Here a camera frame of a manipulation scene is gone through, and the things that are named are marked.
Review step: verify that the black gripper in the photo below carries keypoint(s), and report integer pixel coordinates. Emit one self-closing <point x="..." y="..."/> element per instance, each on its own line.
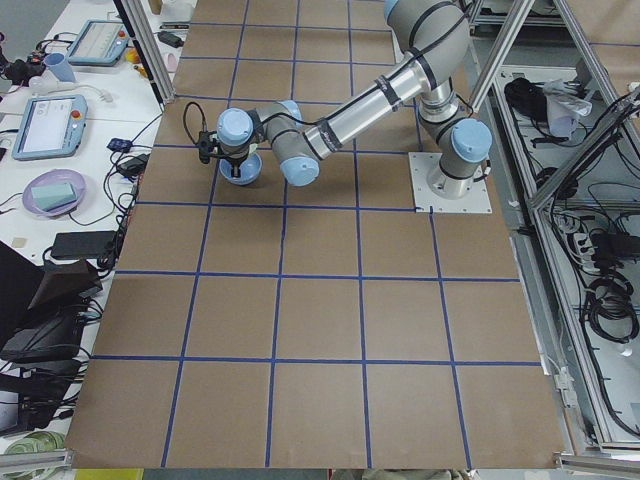
<point x="235" y="162"/>

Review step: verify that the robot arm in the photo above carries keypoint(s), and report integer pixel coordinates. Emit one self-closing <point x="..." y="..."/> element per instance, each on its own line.
<point x="433" y="37"/>

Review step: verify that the blue bowl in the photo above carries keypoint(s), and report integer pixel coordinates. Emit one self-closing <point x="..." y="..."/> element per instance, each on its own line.
<point x="250" y="170"/>

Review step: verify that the black smartphone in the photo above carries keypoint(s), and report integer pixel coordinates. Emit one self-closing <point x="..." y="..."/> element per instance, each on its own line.
<point x="78" y="245"/>

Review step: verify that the purple plate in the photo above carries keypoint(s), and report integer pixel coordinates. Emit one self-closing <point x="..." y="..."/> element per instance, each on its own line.
<point x="83" y="185"/>

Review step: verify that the upper teach pendant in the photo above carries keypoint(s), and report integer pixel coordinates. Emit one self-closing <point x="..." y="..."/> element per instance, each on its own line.
<point x="100" y="43"/>

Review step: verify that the teach pendant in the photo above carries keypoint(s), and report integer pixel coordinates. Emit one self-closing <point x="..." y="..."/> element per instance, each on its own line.
<point x="51" y="127"/>
<point x="100" y="43"/>

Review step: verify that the teal sponge block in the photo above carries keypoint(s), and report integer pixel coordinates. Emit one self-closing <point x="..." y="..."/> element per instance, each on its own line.
<point x="51" y="196"/>

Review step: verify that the lower teach pendant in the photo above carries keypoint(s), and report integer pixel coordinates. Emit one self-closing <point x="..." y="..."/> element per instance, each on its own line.
<point x="51" y="127"/>

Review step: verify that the blue plastic cup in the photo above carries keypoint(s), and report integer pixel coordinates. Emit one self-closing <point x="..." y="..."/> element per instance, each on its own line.
<point x="57" y="63"/>

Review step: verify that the aluminium frame post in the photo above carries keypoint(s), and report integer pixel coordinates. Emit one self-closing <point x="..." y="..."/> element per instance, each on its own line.
<point x="136" y="23"/>

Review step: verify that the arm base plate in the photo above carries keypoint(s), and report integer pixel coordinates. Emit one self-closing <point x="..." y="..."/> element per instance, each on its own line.
<point x="436" y="193"/>

